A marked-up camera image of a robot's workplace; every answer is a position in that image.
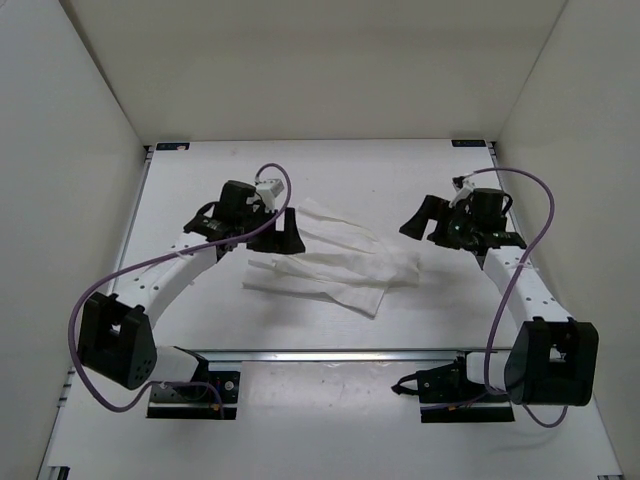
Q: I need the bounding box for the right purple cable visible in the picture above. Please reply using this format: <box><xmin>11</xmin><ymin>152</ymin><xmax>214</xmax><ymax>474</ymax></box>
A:
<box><xmin>419</xmin><ymin>167</ymin><xmax>571</xmax><ymax>429</ymax></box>

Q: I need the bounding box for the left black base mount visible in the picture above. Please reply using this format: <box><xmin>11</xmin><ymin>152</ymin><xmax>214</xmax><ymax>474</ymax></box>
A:
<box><xmin>146</xmin><ymin>362</ymin><xmax>241</xmax><ymax>421</ymax></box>

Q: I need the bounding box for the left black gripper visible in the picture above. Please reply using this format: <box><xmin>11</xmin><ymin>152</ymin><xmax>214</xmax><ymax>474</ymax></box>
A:
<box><xmin>241</xmin><ymin>203</ymin><xmax>307</xmax><ymax>252</ymax></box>

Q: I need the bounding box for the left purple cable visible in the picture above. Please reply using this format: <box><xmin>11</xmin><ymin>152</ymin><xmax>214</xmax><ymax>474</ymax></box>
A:
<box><xmin>69</xmin><ymin>162</ymin><xmax>294</xmax><ymax>412</ymax></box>

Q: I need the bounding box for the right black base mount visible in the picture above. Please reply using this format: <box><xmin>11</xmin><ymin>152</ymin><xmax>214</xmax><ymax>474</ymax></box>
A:
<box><xmin>391</xmin><ymin>357</ymin><xmax>515</xmax><ymax>424</ymax></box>

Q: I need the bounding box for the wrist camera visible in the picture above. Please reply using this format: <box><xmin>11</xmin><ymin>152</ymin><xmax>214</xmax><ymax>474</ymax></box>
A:
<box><xmin>255</xmin><ymin>178</ymin><xmax>285</xmax><ymax>210</ymax></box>
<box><xmin>449</xmin><ymin>175</ymin><xmax>476</xmax><ymax>208</ymax></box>

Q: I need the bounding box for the right blue corner label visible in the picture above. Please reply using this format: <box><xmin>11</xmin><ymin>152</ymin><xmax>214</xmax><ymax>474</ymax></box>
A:
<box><xmin>451</xmin><ymin>139</ymin><xmax>486</xmax><ymax>148</ymax></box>

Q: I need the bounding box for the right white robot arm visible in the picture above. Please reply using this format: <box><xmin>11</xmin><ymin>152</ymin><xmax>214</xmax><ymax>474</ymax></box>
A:
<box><xmin>399</xmin><ymin>187</ymin><xmax>599</xmax><ymax>406</ymax></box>

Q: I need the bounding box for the left blue corner label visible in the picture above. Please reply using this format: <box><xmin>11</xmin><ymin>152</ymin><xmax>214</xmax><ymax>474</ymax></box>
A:
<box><xmin>155</xmin><ymin>142</ymin><xmax>190</xmax><ymax>151</ymax></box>

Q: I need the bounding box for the purple cable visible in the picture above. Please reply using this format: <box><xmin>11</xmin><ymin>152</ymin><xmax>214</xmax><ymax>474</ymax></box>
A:
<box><xmin>69</xmin><ymin>162</ymin><xmax>294</xmax><ymax>412</ymax></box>
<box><xmin>419</xmin><ymin>167</ymin><xmax>571</xmax><ymax>429</ymax></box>

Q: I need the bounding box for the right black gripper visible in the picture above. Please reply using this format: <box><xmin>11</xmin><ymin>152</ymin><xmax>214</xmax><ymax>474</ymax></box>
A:
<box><xmin>399</xmin><ymin>197</ymin><xmax>477</xmax><ymax>251</ymax></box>

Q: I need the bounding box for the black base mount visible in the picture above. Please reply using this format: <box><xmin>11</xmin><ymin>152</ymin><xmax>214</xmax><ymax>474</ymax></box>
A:
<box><xmin>391</xmin><ymin>357</ymin><xmax>515</xmax><ymax>424</ymax></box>
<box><xmin>146</xmin><ymin>362</ymin><xmax>241</xmax><ymax>421</ymax></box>

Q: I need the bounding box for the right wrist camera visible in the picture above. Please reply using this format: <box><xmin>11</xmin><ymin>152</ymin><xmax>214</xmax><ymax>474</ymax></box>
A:
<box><xmin>449</xmin><ymin>175</ymin><xmax>476</xmax><ymax>208</ymax></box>

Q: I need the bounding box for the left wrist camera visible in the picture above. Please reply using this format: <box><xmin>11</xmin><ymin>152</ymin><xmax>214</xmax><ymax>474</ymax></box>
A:
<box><xmin>255</xmin><ymin>178</ymin><xmax>285</xmax><ymax>210</ymax></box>

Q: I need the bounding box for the white pleated skirt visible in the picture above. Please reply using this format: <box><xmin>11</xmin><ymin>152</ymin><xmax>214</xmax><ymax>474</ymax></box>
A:
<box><xmin>242</xmin><ymin>198</ymin><xmax>420</xmax><ymax>317</ymax></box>

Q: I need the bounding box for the blue corner label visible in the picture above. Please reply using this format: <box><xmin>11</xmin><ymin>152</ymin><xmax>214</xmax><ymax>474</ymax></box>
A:
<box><xmin>451</xmin><ymin>139</ymin><xmax>486</xmax><ymax>148</ymax></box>
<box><xmin>155</xmin><ymin>142</ymin><xmax>190</xmax><ymax>151</ymax></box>

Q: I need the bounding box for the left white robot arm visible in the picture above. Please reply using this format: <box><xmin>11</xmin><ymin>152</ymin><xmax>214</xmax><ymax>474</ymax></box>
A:
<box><xmin>77</xmin><ymin>179</ymin><xmax>305</xmax><ymax>398</ymax></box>

